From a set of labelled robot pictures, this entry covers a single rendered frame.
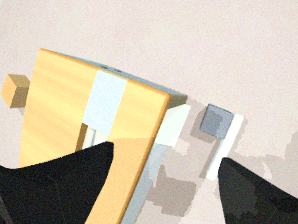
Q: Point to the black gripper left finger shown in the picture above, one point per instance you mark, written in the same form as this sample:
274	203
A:
61	191

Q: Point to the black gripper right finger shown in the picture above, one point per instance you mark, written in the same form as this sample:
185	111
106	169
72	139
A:
248	199

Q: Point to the small grey block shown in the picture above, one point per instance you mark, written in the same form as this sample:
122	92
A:
216	121

